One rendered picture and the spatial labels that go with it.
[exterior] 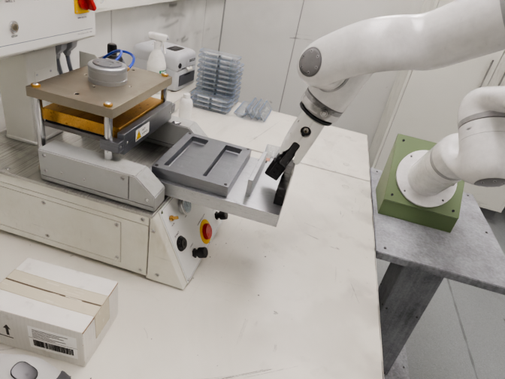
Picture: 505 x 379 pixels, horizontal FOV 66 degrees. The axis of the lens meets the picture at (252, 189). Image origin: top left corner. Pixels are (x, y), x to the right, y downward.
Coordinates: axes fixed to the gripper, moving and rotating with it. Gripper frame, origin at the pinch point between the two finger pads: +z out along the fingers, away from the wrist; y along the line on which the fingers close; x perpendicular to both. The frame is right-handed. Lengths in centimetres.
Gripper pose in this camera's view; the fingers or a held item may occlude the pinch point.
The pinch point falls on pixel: (275, 168)
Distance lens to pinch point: 84.9
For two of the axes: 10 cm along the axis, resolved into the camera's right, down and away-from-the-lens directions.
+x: -8.4, -5.4, -0.7
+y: 2.3, -4.7, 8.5
